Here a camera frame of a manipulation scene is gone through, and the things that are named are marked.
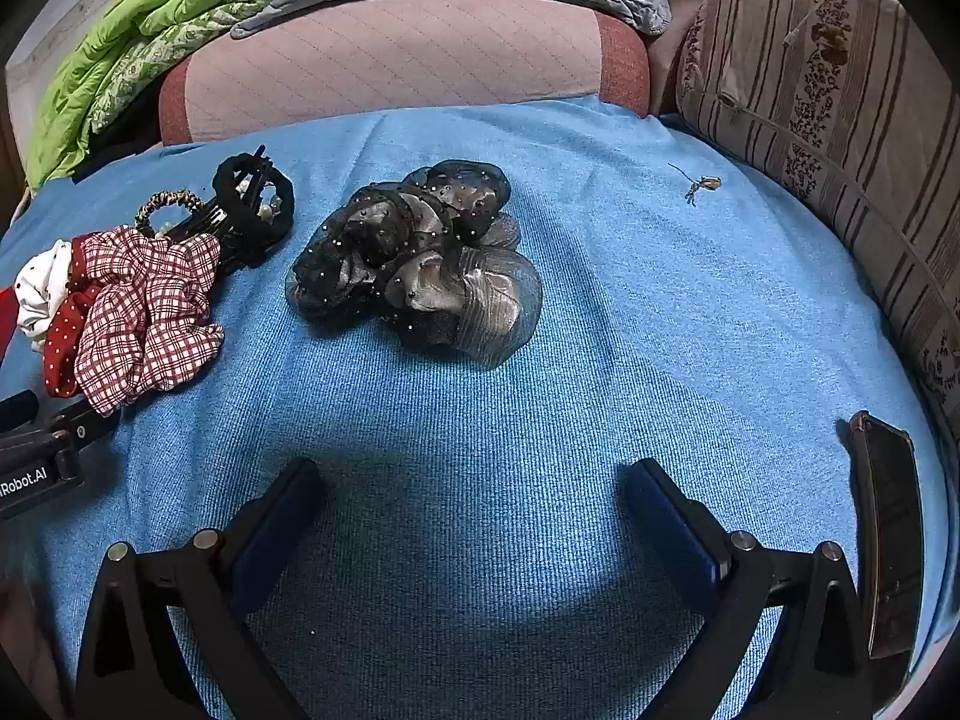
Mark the black smartphone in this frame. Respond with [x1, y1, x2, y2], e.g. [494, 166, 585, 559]
[847, 411, 925, 662]

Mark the black hair tie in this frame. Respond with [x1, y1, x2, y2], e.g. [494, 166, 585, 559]
[212, 154, 296, 241]

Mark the blue blanket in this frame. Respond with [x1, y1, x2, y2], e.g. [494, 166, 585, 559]
[0, 94, 946, 720]

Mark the white cherry print scrunchie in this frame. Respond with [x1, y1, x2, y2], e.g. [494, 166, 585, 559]
[15, 238, 76, 353]

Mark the pearl hair tie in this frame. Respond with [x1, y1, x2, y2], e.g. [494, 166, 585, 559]
[238, 180, 283, 223]

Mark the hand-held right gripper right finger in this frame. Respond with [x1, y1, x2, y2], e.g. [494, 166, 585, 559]
[616, 457, 875, 720]

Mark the grey organza scrunchie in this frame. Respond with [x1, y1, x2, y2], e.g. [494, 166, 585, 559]
[382, 240, 542, 370]

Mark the striped floral cushion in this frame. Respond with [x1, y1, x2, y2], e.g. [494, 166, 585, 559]
[675, 0, 960, 428]

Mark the red polka dot scrunchie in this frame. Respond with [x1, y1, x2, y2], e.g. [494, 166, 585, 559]
[43, 289, 102, 398]

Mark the leopard print hair tie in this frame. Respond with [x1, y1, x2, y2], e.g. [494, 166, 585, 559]
[135, 191, 207, 241]

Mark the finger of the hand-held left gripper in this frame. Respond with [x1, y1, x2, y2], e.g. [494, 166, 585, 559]
[41, 403, 117, 452]

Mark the red plaid scrunchie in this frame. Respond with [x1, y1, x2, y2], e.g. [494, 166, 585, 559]
[71, 229, 226, 417]

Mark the small metal earring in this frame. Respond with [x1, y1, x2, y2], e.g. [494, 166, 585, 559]
[667, 162, 722, 207]

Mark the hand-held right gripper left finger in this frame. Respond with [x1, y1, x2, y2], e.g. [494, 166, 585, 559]
[73, 456, 327, 720]

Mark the green quilt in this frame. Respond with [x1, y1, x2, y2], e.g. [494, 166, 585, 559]
[26, 0, 323, 188]

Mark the pink sofa cushion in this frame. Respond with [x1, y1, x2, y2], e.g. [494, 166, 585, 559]
[157, 0, 652, 145]

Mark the black beaded organza scrunchie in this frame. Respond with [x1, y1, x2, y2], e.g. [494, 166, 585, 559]
[285, 160, 520, 331]

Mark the black claw clip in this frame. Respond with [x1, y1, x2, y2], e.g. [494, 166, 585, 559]
[154, 142, 282, 278]

